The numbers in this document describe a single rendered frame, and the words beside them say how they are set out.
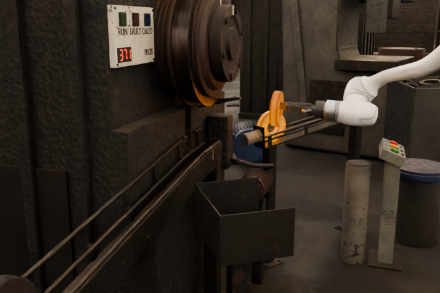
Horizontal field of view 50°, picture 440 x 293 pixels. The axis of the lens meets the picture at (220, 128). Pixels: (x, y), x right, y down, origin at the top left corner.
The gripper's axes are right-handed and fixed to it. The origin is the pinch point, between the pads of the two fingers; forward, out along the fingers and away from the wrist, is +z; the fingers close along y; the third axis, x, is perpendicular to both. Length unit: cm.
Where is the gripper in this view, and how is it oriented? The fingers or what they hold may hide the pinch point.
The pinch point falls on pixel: (277, 104)
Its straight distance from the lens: 206.6
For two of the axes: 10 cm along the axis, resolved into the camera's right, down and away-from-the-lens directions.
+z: -9.5, -1.2, 3.0
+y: 3.1, -2.0, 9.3
